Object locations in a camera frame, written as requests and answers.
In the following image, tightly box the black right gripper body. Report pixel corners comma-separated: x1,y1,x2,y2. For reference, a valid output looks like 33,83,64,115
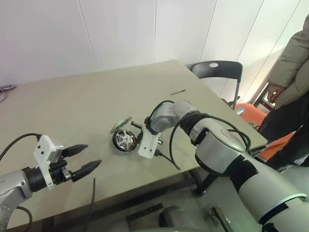
130,121,144,146

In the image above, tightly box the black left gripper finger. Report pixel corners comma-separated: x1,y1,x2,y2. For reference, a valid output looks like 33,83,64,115
72,159,102,182
61,144,89,158

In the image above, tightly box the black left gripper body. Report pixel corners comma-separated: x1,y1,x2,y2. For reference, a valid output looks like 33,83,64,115
49,158,74,186

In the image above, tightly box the grey round motor lid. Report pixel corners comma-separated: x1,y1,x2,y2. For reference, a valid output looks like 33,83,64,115
110,116,132,134

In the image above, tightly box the silver spoked rotor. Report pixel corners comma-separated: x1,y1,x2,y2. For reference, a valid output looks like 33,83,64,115
115,130,136,148

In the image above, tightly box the black motor housing with windings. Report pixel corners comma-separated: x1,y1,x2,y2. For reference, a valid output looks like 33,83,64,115
111,129,141,157

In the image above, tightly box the person bare hand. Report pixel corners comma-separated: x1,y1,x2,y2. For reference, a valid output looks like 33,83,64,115
267,84,285,110

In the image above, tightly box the black flat bar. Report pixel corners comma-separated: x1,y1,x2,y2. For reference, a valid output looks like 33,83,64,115
126,203,164,222

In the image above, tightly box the black folding chair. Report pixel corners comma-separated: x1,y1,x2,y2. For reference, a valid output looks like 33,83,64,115
191,60,243,111

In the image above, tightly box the large dark rounded shape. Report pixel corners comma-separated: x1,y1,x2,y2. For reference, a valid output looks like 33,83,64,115
157,205,199,229

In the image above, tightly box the person in beige jacket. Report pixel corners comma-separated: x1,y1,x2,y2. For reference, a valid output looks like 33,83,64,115
259,29,309,170

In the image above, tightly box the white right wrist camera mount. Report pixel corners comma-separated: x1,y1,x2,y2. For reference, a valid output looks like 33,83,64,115
138,120,160,159

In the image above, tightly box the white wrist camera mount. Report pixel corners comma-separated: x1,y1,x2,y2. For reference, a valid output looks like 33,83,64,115
138,120,160,159
33,135,65,190

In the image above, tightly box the thin black strap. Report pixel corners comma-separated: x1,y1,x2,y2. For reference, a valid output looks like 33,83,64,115
89,177,97,218

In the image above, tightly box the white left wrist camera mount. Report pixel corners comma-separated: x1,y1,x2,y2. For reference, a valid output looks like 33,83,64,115
33,135,65,190

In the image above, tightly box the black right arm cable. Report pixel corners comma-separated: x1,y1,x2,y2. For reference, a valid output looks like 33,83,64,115
149,99,252,170

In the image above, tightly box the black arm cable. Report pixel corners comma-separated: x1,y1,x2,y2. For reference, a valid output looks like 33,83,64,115
149,99,252,170
0,132,42,229

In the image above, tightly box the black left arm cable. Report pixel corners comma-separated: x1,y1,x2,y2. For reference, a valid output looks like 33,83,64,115
0,132,42,229

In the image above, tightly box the rusty metal bracket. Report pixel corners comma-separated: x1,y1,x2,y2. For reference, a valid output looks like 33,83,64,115
208,205,233,232

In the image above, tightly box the dark window frame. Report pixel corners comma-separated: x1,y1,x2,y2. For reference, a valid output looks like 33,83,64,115
253,82,275,109

